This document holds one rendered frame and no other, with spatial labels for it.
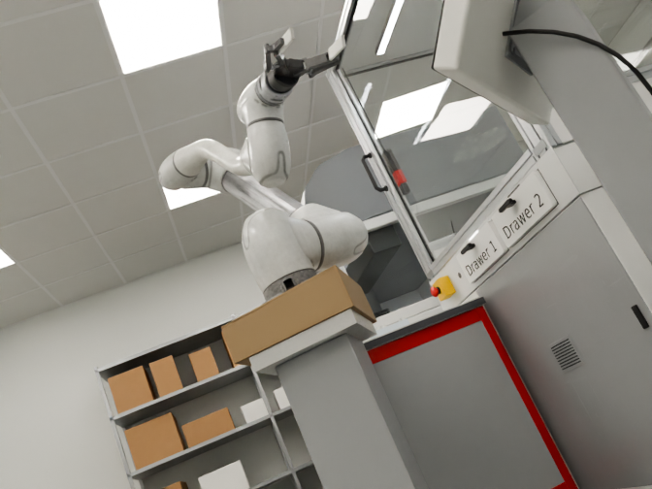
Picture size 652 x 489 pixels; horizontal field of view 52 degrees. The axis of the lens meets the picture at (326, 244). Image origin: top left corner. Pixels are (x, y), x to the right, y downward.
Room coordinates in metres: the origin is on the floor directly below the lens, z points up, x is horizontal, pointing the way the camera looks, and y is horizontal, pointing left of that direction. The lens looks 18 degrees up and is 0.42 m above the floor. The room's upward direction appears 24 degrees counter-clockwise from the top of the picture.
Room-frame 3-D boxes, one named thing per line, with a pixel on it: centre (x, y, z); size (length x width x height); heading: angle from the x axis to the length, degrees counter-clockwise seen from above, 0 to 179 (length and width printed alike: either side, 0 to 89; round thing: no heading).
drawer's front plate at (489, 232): (2.16, -0.45, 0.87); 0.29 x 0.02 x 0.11; 18
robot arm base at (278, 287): (1.70, 0.13, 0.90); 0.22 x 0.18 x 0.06; 3
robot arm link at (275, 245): (1.73, 0.13, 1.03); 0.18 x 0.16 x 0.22; 131
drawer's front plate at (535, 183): (1.86, -0.55, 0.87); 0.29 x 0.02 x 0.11; 18
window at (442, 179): (2.13, -0.49, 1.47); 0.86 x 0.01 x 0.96; 18
